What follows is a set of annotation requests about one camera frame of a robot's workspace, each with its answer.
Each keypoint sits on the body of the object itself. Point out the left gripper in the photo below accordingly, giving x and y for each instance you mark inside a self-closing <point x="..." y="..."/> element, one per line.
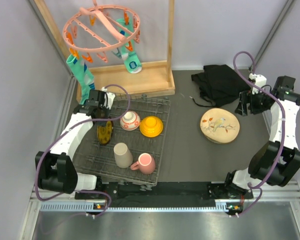
<point x="107" y="111"/>

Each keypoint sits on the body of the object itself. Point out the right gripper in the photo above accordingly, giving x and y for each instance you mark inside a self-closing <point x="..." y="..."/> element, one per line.
<point x="246" y="97"/>

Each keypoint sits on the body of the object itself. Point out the yellow patterned small plate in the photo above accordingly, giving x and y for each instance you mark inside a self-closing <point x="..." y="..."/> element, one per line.
<point x="104" y="133"/>

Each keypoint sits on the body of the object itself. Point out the beige bird plate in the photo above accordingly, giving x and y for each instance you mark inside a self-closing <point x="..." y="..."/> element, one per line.
<point x="220" y="125"/>

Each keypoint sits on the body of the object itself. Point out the white orange patterned bowl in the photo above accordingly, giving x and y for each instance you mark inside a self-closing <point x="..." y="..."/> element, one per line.
<point x="130" y="121"/>

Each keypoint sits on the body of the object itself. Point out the mint green flower plate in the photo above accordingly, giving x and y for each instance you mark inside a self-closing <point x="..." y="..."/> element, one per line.
<point x="220" y="142"/>

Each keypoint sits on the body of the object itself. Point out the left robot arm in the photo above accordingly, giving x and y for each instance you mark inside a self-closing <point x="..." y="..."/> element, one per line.
<point x="57" y="172"/>

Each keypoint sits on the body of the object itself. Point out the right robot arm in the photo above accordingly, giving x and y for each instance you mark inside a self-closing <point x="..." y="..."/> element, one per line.
<point x="279" y="159"/>

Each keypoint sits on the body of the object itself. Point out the black cloth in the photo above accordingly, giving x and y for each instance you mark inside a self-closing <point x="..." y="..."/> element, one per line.
<point x="219" y="85"/>

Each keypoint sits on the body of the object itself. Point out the mint green blue sock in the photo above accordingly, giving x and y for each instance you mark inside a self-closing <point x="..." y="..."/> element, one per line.
<point x="83" y="75"/>

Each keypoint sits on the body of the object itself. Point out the beige tumbler cup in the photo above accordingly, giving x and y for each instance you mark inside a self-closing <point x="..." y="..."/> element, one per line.
<point x="122" y="155"/>

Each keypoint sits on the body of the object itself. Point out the yellow ribbed bowl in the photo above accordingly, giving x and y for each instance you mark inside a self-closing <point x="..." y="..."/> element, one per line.
<point x="151" y="126"/>

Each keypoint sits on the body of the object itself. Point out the wooden stand tray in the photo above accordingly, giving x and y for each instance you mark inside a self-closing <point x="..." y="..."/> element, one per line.
<point x="156" y="77"/>

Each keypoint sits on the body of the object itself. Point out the pink mug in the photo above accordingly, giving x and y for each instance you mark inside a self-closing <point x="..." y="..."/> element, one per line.
<point x="145" y="164"/>

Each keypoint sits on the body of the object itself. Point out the pink round clothes hanger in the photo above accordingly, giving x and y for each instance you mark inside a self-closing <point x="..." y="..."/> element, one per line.
<point x="101" y="29"/>

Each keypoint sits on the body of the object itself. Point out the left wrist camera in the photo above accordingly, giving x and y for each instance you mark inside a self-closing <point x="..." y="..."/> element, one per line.
<point x="109" y="98"/>

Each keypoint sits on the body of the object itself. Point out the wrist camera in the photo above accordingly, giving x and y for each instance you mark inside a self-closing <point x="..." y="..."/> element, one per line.
<point x="109" y="98"/>
<point x="258" y="80"/>

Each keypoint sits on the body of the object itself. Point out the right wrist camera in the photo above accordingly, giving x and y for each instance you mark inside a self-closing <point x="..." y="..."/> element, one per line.
<point x="258" y="80"/>

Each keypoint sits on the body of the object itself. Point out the aluminium extrusion rail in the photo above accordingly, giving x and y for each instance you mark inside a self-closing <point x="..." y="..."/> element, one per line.
<point x="96" y="203"/>

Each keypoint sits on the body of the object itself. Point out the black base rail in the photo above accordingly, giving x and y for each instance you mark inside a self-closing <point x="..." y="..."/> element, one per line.
<point x="168" y="194"/>

